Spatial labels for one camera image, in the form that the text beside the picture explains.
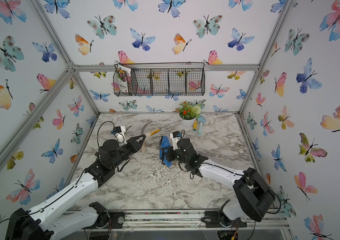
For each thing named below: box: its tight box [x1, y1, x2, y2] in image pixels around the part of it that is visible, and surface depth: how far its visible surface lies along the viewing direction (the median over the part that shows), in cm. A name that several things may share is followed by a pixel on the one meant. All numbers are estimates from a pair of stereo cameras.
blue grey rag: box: [158, 135, 173, 168], surface depth 82 cm
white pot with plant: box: [178, 100, 202, 130], surface depth 104 cm
